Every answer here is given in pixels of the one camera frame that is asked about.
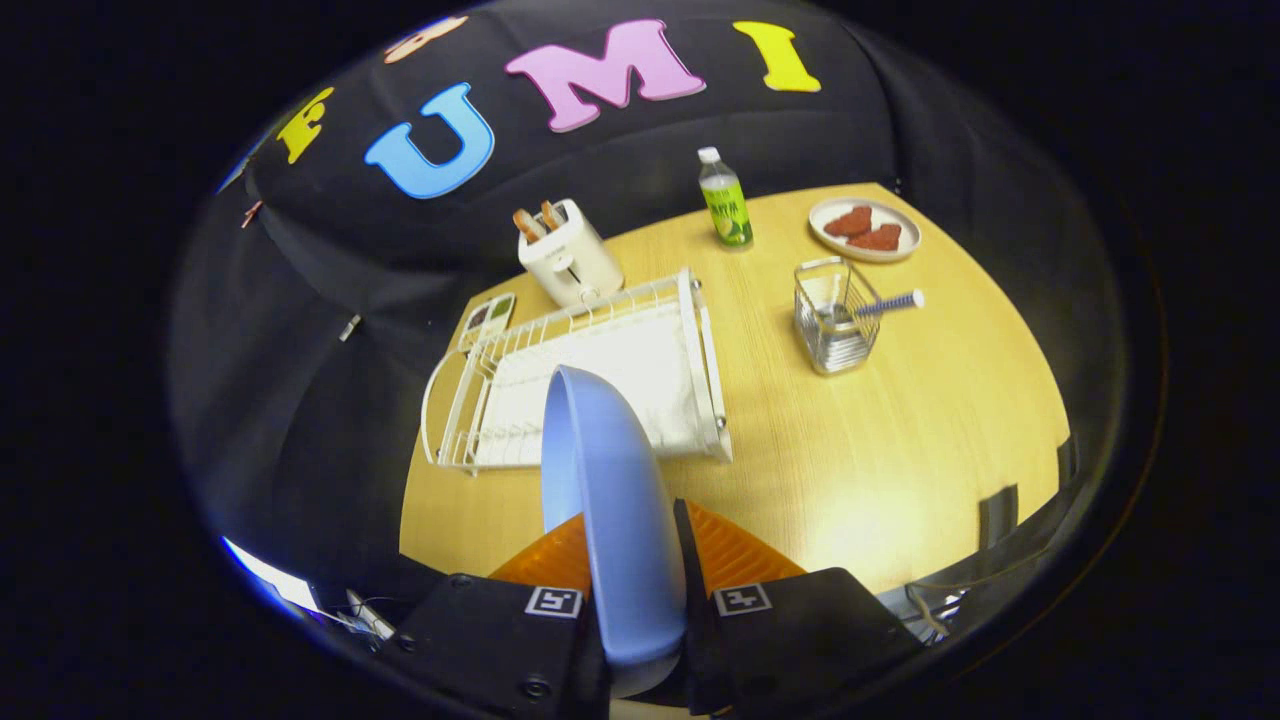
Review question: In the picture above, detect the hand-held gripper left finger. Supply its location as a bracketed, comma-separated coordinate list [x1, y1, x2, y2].
[385, 512, 613, 720]

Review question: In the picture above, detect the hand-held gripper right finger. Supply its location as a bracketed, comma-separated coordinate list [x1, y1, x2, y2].
[672, 498, 923, 717]

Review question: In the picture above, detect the blue plate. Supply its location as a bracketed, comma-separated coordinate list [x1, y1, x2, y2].
[540, 364, 689, 699]

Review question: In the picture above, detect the white wire dish rack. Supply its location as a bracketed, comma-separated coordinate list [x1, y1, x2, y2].
[420, 266, 734, 475]

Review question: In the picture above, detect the metal wire basket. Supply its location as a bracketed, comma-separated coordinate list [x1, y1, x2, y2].
[794, 257, 883, 376]

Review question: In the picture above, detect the metal spoon with striped handle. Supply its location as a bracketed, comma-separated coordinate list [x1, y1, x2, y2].
[820, 289, 926, 326]

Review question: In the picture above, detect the small white oval dish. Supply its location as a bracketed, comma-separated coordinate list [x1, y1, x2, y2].
[808, 197, 922, 264]

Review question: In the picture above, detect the divided snack tray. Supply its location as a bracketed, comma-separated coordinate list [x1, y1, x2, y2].
[458, 292, 517, 351]

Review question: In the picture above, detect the white toaster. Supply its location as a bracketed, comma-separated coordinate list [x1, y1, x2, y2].
[517, 198, 625, 309]

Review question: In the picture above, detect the green drink bottle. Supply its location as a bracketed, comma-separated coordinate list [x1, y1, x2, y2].
[697, 146, 754, 249]

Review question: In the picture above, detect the black backdrop cloth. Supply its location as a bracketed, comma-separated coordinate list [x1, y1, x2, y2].
[170, 0, 1126, 601]

